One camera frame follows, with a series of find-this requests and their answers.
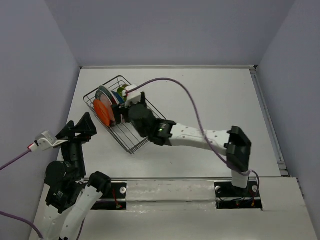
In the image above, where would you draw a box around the lime green round plate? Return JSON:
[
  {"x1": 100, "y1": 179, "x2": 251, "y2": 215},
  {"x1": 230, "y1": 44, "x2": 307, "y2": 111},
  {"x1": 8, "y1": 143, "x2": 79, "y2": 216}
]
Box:
[{"x1": 117, "y1": 84, "x2": 128, "y2": 99}]

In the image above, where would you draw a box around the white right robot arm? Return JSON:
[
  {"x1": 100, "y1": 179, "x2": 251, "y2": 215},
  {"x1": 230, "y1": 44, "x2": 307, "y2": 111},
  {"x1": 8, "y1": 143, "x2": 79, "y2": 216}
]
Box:
[{"x1": 112, "y1": 93, "x2": 252, "y2": 196}]

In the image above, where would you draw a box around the red and teal floral plate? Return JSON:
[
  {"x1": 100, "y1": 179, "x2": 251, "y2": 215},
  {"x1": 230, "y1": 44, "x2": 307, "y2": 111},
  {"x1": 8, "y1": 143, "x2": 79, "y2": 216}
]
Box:
[{"x1": 98, "y1": 85, "x2": 120, "y2": 105}]

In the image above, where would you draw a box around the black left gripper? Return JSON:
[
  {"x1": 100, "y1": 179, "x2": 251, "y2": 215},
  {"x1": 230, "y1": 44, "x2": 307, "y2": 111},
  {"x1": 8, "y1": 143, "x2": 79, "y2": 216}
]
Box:
[{"x1": 55, "y1": 110, "x2": 99, "y2": 176}]

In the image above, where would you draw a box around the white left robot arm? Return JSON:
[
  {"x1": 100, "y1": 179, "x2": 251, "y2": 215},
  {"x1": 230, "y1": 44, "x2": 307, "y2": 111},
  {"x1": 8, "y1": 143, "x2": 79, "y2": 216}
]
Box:
[{"x1": 36, "y1": 112, "x2": 112, "y2": 240}]

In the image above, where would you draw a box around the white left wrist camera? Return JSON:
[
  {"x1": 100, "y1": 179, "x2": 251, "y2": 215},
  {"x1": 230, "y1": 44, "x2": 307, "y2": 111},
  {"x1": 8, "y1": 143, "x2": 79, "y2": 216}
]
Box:
[{"x1": 27, "y1": 130, "x2": 67, "y2": 152}]

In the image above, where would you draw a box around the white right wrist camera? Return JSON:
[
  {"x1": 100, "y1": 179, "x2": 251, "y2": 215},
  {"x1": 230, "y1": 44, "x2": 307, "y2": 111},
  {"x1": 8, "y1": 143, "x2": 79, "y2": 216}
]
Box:
[{"x1": 121, "y1": 84, "x2": 142, "y2": 108}]

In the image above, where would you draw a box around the white plate with teal rim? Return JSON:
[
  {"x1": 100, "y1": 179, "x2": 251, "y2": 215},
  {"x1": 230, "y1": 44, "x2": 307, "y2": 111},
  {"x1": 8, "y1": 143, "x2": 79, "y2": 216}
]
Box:
[{"x1": 95, "y1": 90, "x2": 112, "y2": 107}]

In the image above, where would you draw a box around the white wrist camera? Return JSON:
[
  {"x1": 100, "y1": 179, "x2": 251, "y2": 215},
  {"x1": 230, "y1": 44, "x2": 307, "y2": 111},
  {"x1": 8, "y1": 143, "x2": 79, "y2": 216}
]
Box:
[
  {"x1": 121, "y1": 84, "x2": 142, "y2": 108},
  {"x1": 27, "y1": 130, "x2": 67, "y2": 152}
]

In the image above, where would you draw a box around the aluminium mounting rail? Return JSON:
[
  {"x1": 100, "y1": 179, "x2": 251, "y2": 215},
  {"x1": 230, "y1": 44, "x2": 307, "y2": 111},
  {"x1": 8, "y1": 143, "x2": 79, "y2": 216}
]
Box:
[{"x1": 111, "y1": 176, "x2": 292, "y2": 182}]

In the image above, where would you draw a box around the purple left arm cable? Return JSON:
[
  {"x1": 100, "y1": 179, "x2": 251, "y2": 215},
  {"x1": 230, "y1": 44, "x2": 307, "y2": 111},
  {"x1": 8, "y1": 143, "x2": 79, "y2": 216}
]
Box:
[{"x1": 0, "y1": 148, "x2": 83, "y2": 240}]

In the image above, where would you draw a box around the dark blue leaf-shaped plate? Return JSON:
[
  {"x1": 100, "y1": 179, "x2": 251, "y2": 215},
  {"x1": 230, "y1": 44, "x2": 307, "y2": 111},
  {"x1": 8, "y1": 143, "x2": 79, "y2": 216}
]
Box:
[{"x1": 112, "y1": 91, "x2": 125, "y2": 104}]

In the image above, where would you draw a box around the orange round plate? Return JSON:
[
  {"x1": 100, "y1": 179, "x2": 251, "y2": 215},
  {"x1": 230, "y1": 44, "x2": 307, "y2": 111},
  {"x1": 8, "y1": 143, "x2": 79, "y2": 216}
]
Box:
[{"x1": 93, "y1": 99, "x2": 116, "y2": 127}]

